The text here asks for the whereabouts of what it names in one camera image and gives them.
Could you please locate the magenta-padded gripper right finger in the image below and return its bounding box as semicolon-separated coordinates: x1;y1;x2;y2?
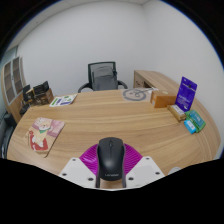
121;143;166;190

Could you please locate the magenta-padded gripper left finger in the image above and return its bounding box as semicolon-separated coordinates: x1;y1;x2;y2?
58;143;100;190

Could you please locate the black computer mouse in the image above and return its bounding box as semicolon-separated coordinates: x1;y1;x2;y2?
96;136;127;182

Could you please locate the cartoon print mouse pad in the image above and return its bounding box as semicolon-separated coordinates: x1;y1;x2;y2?
23;116;66;158

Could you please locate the small blue box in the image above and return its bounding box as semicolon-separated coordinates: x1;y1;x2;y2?
183;119;198;135

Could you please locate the printed sticker sheet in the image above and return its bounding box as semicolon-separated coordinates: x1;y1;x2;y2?
49;93;78;108

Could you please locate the small green box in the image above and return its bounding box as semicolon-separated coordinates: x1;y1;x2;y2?
185;109;207;133

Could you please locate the orange-brown box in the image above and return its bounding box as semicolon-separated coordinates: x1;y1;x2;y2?
150;89;178;109

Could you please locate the round grey printed disc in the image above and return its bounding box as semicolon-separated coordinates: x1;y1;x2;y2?
122;87;155;102

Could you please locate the black leather chair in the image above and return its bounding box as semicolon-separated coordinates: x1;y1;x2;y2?
0;113;18;159

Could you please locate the purple card package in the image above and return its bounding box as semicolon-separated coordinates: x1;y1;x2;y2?
174;76;198;112

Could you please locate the small brown cardboard box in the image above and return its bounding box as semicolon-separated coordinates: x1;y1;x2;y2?
26;88;36;104

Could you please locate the black box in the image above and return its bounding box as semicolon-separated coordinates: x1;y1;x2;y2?
32;80;50;96

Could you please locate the wooden side desk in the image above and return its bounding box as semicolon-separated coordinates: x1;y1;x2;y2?
133;69;183;94

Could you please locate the grey backpack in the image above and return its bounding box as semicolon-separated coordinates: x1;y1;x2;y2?
91;65;118;92

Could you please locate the small black chair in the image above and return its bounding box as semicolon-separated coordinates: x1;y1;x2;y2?
19;84;34;116

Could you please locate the black mesh office chair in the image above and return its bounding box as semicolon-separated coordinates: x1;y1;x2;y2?
77;61;129;94

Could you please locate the wooden shelf unit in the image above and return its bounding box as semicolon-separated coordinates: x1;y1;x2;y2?
0;55;28;123

